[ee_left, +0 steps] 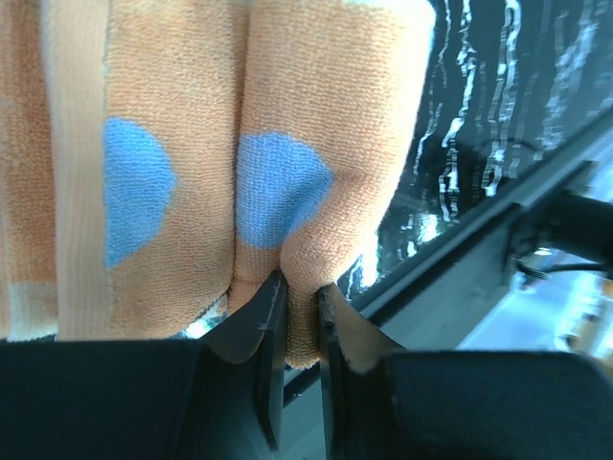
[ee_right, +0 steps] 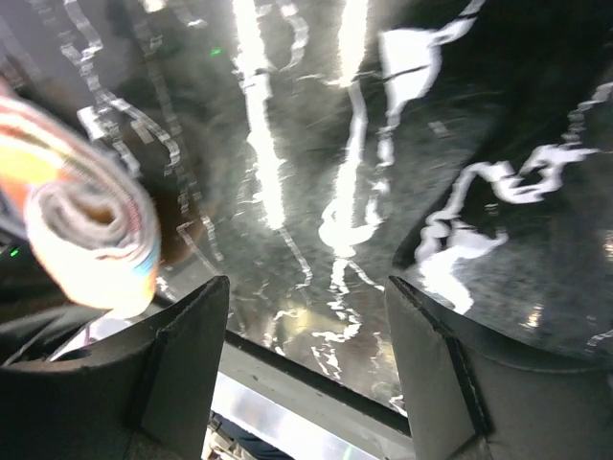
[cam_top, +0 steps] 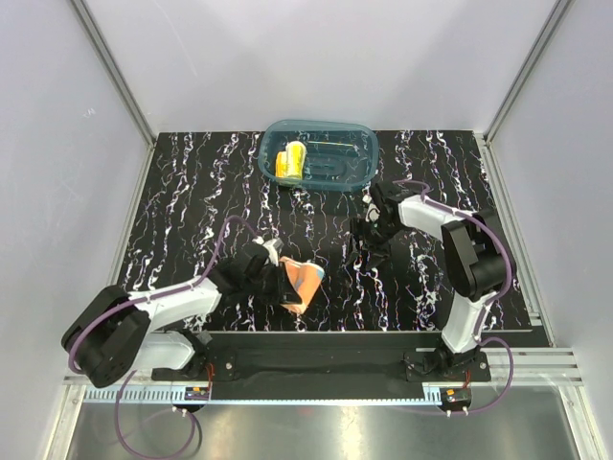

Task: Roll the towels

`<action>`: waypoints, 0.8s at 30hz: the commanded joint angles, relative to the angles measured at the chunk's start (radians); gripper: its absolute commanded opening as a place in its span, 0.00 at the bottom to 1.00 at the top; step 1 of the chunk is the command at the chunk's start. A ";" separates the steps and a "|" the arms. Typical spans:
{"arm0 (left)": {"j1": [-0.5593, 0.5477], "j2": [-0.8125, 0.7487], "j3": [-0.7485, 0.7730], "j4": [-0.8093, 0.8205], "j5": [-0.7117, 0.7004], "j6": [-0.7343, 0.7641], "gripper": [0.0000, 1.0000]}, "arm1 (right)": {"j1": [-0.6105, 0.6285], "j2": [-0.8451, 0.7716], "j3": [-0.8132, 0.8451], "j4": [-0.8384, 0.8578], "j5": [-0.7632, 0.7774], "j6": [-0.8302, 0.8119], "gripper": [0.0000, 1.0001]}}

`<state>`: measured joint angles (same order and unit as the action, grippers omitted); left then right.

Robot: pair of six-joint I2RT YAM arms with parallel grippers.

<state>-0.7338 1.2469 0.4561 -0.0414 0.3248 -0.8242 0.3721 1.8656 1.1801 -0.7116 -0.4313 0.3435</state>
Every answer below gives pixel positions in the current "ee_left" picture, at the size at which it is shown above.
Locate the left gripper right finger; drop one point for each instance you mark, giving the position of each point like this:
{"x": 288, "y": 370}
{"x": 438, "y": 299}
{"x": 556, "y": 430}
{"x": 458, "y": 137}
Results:
{"x": 381, "y": 401}

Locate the orange dotted towel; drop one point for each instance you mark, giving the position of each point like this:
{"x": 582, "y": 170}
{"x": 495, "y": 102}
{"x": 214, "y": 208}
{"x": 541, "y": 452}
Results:
{"x": 159, "y": 159}

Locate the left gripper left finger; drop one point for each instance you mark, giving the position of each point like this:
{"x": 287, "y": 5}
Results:
{"x": 216, "y": 397}

